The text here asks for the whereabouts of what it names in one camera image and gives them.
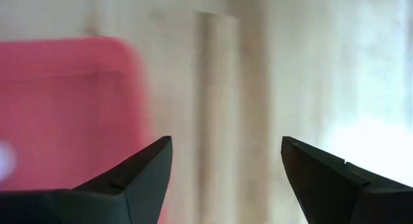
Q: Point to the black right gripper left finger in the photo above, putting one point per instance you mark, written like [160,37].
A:
[138,191]

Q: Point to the red translucent plastic basket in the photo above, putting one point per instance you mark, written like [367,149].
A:
[64,104]

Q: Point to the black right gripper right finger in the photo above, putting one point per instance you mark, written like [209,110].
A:
[322,185]

